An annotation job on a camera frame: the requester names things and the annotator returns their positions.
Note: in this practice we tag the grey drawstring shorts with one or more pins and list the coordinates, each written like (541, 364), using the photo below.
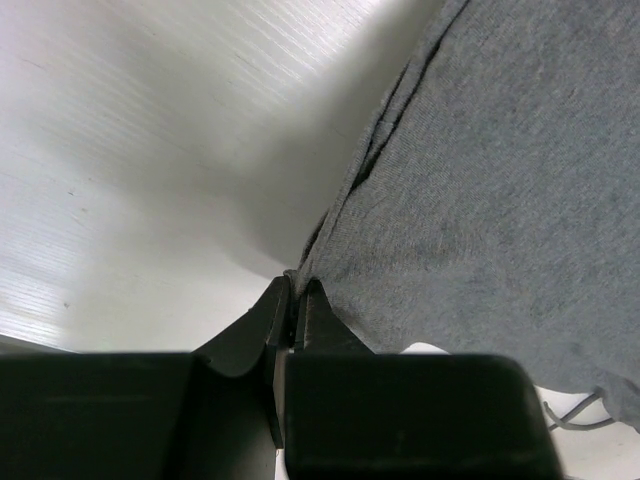
(493, 202)

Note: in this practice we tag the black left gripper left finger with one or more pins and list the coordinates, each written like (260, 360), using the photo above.
(207, 414)

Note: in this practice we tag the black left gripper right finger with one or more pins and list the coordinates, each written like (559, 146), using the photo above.
(352, 414)

